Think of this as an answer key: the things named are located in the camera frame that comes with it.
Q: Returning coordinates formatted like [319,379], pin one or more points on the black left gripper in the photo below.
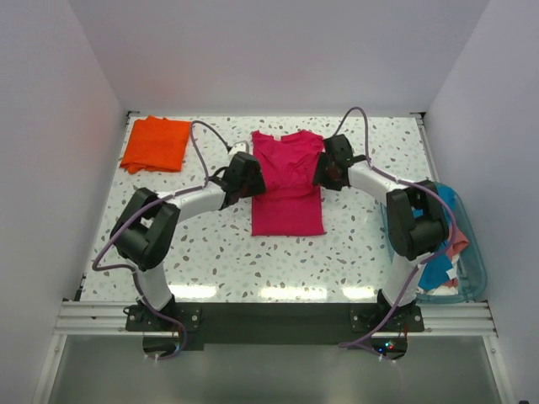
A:
[258,186]

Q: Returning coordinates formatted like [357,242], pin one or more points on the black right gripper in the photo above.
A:
[319,178]

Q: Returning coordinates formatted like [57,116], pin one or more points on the magenta pink t-shirt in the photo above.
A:
[291,205]

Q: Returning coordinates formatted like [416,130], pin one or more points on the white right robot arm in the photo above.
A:
[416,216]

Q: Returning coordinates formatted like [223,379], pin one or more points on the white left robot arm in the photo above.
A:
[144,232]

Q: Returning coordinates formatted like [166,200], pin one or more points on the folded orange t-shirt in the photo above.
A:
[156,145]

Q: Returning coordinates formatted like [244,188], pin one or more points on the blue t-shirt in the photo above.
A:
[438,256]

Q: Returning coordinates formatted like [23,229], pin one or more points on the salmon pink t-shirt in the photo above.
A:
[459,242]

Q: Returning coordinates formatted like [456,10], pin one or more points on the teal plastic laundry basket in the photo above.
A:
[472,274]

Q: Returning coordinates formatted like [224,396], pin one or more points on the white t-shirt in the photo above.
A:
[449,288]

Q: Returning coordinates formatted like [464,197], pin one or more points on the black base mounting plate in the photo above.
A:
[266,323]

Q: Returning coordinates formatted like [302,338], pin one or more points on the aluminium frame rail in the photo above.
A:
[463,319]

